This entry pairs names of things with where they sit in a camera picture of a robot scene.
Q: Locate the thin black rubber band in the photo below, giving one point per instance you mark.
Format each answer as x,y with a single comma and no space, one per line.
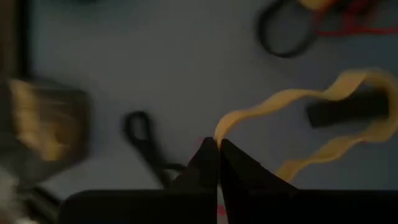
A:
146,146

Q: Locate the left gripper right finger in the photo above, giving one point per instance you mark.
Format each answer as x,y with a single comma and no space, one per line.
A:
239,174

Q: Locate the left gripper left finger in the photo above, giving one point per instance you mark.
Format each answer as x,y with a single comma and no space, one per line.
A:
203,168

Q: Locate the short wide black band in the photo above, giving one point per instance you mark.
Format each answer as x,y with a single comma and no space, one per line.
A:
342,113

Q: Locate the thin red rubber band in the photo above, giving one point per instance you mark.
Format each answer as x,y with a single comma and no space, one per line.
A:
357,30

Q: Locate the blue table mat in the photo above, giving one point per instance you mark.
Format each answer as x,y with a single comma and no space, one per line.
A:
174,68

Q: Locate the large black rubber band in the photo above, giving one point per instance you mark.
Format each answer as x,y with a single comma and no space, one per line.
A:
284,54

